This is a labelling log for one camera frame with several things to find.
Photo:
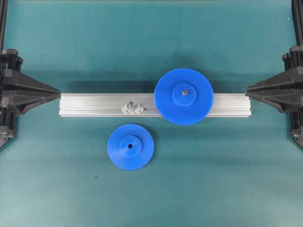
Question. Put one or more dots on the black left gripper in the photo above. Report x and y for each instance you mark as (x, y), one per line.
(32, 93)

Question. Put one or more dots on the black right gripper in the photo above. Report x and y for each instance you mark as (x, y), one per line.
(292, 78)

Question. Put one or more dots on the small blue gear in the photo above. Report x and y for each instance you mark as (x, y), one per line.
(130, 147)

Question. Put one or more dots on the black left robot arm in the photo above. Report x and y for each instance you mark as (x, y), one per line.
(3, 16)

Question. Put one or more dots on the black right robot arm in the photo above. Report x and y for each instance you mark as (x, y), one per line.
(284, 91)

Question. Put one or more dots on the large blue gear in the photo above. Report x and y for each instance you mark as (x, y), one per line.
(177, 108)

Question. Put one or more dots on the aluminium extrusion rail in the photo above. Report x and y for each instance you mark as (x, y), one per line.
(109, 105)

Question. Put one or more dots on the steel shaft with bracket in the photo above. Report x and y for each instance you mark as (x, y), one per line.
(132, 108)

